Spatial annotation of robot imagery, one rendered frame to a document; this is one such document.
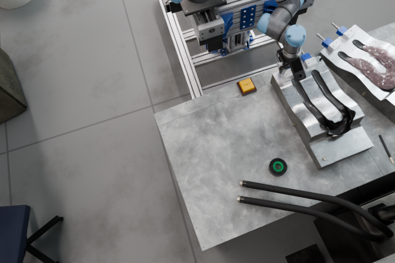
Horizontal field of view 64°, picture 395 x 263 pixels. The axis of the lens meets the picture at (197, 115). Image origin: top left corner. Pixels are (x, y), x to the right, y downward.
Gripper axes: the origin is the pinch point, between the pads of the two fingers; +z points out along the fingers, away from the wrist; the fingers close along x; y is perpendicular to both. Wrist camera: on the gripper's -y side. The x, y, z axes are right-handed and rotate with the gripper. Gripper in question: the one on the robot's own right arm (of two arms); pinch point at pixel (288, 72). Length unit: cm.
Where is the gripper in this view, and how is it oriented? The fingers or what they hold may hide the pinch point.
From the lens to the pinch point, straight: 158.1
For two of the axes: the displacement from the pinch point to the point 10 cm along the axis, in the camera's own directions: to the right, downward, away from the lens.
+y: -3.7, -8.9, 2.8
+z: 1.6, 2.4, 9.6
